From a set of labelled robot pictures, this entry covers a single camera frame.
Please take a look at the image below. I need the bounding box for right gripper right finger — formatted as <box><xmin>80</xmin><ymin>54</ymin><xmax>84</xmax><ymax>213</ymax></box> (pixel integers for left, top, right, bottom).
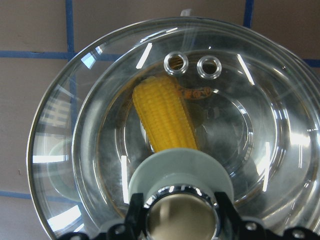
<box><xmin>214</xmin><ymin>191</ymin><xmax>320</xmax><ymax>240</ymax></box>

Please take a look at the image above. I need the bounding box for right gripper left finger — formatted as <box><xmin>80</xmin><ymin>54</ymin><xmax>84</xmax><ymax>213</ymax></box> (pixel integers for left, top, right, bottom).
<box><xmin>57</xmin><ymin>193</ymin><xmax>147</xmax><ymax>240</ymax></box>

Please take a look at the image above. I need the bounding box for yellow corn cob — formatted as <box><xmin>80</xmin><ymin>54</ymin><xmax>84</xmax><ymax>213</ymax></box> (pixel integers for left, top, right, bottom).
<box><xmin>132</xmin><ymin>76</ymin><xmax>199</xmax><ymax>153</ymax></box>

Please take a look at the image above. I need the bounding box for glass pot lid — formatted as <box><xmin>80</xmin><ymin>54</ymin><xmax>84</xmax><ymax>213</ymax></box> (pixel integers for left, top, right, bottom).
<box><xmin>27</xmin><ymin>17</ymin><xmax>320</xmax><ymax>240</ymax></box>

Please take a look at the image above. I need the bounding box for light grey cooking pot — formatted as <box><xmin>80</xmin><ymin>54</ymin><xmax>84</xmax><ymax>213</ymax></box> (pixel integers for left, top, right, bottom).
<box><xmin>61</xmin><ymin>17</ymin><xmax>320</xmax><ymax>224</ymax></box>

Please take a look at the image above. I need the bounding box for brown paper table mat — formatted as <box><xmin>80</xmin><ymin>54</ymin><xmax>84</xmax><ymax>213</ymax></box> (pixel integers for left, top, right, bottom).
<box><xmin>0</xmin><ymin>0</ymin><xmax>320</xmax><ymax>240</ymax></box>

